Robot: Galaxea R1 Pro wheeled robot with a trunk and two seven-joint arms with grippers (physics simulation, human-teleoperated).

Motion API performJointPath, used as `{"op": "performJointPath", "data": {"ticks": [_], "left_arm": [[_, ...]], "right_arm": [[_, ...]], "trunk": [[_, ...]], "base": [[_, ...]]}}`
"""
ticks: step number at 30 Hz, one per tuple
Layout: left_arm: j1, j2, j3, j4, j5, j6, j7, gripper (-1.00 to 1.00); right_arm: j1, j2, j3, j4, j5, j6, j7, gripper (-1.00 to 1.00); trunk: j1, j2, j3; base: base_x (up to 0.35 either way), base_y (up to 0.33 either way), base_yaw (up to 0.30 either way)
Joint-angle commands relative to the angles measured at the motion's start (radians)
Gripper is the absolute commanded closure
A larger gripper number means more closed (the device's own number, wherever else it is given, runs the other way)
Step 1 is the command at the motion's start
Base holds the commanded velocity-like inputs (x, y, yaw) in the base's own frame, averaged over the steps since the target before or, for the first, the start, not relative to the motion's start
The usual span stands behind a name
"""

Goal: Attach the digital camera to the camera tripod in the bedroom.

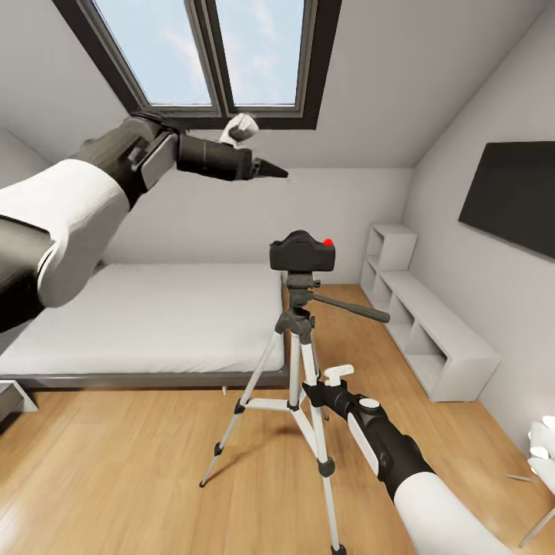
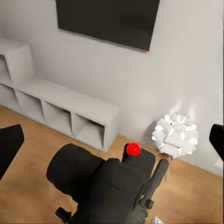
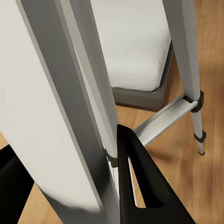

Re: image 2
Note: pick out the bookcase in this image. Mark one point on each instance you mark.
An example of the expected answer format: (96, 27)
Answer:
(44, 102)

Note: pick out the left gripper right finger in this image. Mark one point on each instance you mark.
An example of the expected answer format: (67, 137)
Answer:
(217, 139)

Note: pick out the camera tripod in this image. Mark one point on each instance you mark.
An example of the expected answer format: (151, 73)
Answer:
(145, 203)

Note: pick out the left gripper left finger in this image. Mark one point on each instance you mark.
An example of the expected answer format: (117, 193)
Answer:
(11, 139)

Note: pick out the digital camera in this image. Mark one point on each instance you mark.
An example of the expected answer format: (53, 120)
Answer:
(107, 192)

